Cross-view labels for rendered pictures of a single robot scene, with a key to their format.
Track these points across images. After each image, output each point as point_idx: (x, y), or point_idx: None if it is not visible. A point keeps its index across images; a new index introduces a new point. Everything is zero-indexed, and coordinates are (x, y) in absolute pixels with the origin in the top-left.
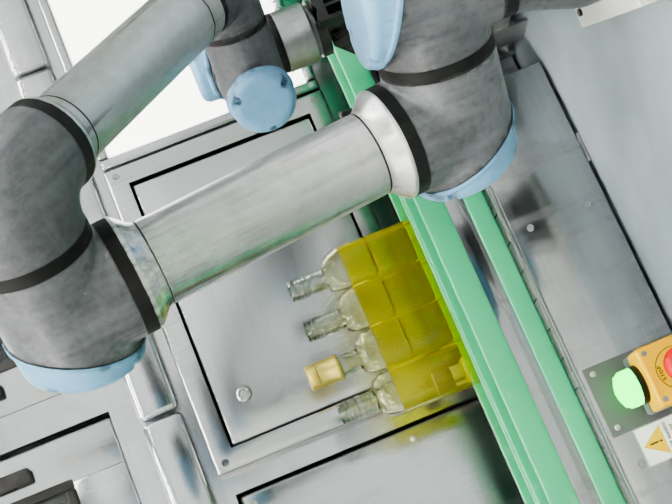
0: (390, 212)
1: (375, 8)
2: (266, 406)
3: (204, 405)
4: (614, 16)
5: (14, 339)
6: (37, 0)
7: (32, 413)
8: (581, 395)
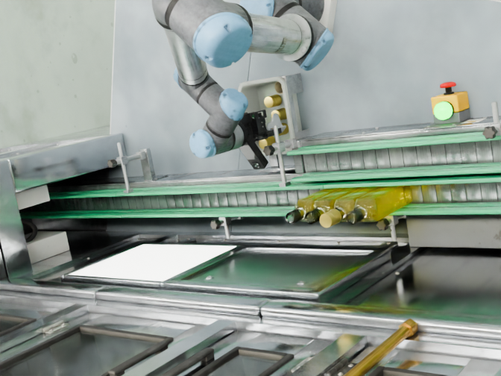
0: None
1: None
2: (316, 280)
3: (285, 289)
4: (330, 4)
5: (201, 8)
6: (89, 278)
7: (191, 337)
8: None
